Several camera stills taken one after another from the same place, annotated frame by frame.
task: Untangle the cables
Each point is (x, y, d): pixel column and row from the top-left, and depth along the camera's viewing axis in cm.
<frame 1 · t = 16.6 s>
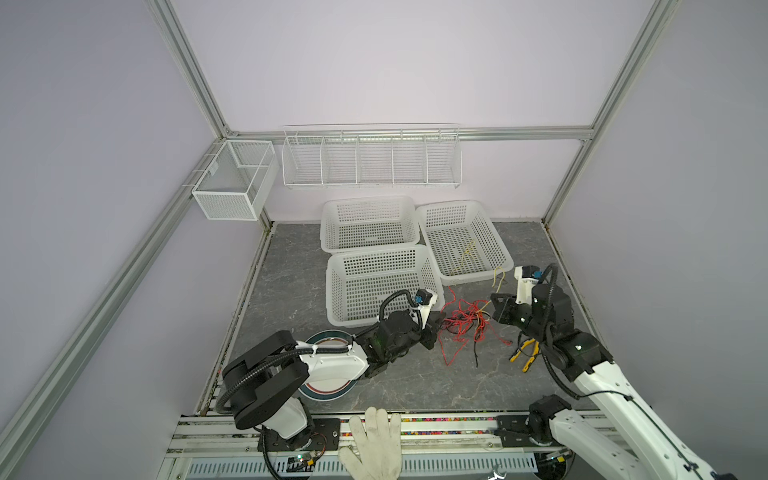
left hand: (445, 318, 79), fingers closed
right hand: (494, 297, 76), fingers closed
back left white basket: (368, 222, 122), on the table
back right white basket: (462, 240, 117), on the table
front white plastic basket: (363, 286, 104), on the table

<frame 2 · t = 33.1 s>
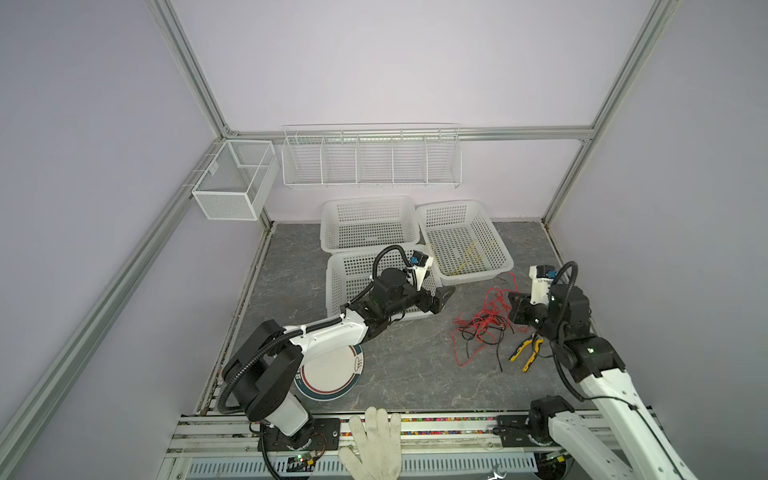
left hand: (443, 285, 79), fingers open
right hand: (512, 296, 76), fingers closed
the named things where they were.

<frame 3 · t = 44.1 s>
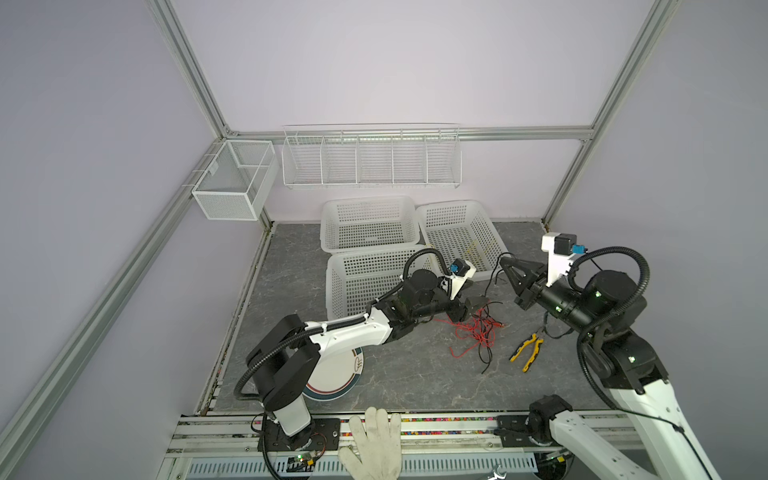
left hand: (481, 296, 73), fingers open
right hand: (503, 263, 60), fingers closed
the named things where they were.

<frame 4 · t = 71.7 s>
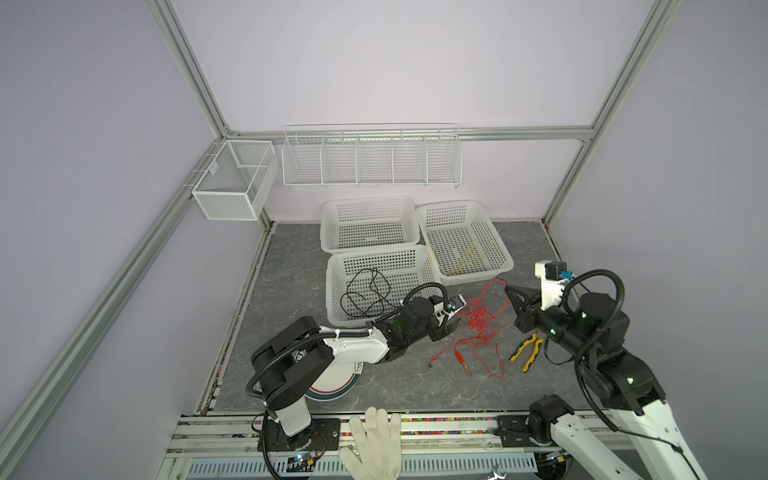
left hand: (452, 311, 83), fingers open
right hand: (509, 289, 65), fingers closed
the named things where they were.

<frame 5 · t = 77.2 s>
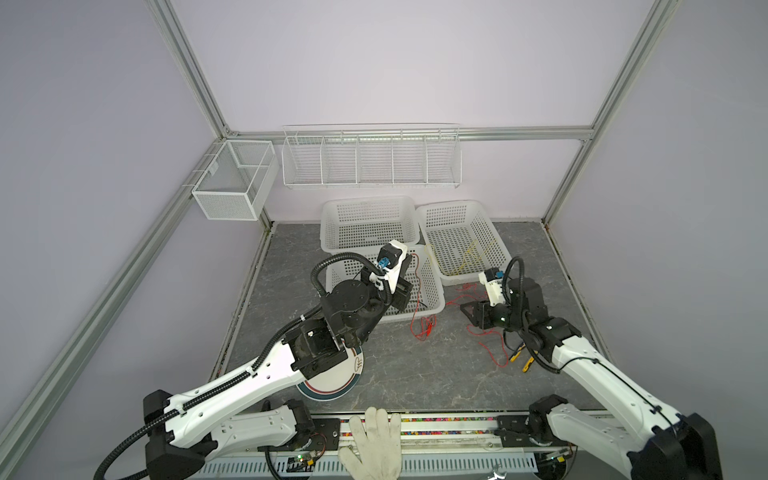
left hand: (409, 261, 60), fingers closed
right hand: (468, 307, 81), fingers open
the named things where they were.

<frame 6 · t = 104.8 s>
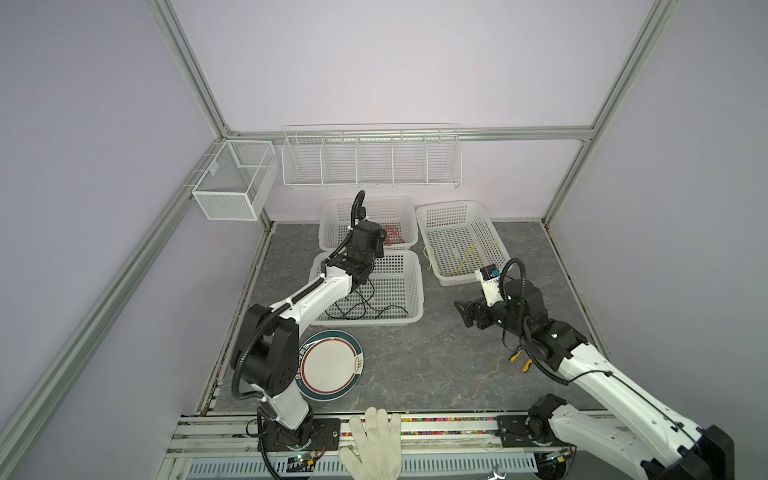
left hand: (370, 237, 88), fingers open
right hand: (471, 298, 78), fingers open
